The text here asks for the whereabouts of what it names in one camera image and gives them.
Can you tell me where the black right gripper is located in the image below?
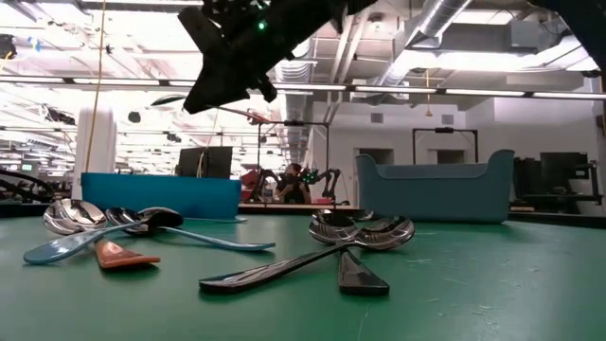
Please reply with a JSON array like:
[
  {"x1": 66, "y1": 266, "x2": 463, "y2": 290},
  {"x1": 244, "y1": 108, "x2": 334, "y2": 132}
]
[{"x1": 179, "y1": 0, "x2": 342, "y2": 115}]

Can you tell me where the black monitor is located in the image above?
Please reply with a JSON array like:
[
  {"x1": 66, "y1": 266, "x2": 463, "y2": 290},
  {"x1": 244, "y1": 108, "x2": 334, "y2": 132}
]
[{"x1": 177, "y1": 146, "x2": 235, "y2": 180}]

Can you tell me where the person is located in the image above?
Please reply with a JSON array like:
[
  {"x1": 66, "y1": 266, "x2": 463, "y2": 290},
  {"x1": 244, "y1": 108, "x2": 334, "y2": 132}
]
[{"x1": 276, "y1": 162, "x2": 313, "y2": 206}]

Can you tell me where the blue rectangular plastic bin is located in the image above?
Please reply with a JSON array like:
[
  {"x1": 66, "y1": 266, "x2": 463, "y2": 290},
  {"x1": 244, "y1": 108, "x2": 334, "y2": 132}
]
[{"x1": 80, "y1": 171, "x2": 243, "y2": 220}]

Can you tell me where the wooden table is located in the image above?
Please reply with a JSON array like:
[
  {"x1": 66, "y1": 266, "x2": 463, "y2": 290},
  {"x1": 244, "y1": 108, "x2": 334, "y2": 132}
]
[{"x1": 236, "y1": 202, "x2": 361, "y2": 212}]

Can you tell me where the horizontal light bar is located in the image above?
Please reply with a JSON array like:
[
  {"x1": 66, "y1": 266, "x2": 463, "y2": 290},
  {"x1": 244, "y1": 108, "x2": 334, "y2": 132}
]
[{"x1": 0, "y1": 75, "x2": 606, "y2": 101}]

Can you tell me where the black equipment desk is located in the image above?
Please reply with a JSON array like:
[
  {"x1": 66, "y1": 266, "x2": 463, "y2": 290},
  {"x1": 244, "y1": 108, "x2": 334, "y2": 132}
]
[{"x1": 510, "y1": 151, "x2": 605, "y2": 214}]

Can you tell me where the silver ventilation duct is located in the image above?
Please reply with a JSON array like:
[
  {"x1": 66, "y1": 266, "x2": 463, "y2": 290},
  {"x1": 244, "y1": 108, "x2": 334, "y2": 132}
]
[
  {"x1": 364, "y1": 0, "x2": 474, "y2": 103},
  {"x1": 272, "y1": 37, "x2": 316, "y2": 162}
]

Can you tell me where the black metal frame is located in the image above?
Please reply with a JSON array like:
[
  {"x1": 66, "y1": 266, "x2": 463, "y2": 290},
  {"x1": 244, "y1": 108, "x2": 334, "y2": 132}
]
[
  {"x1": 257, "y1": 120, "x2": 331, "y2": 205},
  {"x1": 411, "y1": 126, "x2": 479, "y2": 166}
]

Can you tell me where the yellow cable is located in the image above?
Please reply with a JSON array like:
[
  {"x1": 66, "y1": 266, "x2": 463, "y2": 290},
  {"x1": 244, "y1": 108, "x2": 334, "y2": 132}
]
[{"x1": 83, "y1": 0, "x2": 108, "y2": 174}]

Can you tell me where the grey-blue bin with handles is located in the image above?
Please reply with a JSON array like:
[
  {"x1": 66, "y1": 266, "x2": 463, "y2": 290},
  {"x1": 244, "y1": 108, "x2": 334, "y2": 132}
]
[{"x1": 354, "y1": 149, "x2": 516, "y2": 225}]

